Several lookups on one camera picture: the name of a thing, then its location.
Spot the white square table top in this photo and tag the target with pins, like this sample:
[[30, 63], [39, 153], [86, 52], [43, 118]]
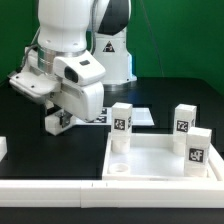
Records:
[[150, 158]]

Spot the white block left edge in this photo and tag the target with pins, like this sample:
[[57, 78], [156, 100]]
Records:
[[3, 147]]

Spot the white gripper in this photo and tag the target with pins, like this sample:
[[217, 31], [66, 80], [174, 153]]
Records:
[[74, 85]]

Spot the white sheet with tags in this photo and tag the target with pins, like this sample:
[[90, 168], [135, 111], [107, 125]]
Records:
[[140, 117]]

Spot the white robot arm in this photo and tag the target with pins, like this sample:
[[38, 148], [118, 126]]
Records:
[[78, 51]]

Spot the white fence wall rail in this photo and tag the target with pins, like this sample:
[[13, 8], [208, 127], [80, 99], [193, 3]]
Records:
[[111, 193]]

